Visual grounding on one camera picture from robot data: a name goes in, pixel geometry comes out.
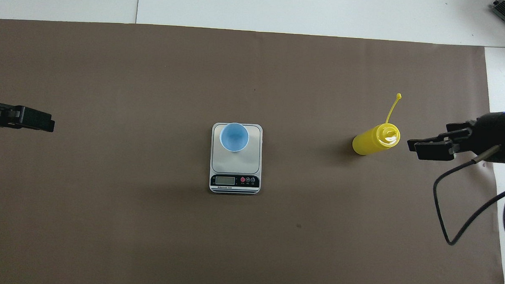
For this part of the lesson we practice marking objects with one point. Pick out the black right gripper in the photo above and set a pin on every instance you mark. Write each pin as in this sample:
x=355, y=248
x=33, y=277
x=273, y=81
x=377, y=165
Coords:
x=492, y=133

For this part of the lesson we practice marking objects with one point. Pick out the yellow squeeze bottle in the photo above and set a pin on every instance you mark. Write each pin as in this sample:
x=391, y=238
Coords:
x=372, y=142

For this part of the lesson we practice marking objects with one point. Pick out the light blue paper cup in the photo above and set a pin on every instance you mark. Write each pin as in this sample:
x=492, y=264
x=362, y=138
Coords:
x=234, y=137

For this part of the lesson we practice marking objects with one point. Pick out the silver digital kitchen scale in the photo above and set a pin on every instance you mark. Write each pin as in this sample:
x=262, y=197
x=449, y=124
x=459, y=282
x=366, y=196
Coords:
x=234, y=180

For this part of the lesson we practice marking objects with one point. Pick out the brown table mat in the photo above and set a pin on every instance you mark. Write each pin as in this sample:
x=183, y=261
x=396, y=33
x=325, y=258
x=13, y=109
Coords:
x=148, y=231

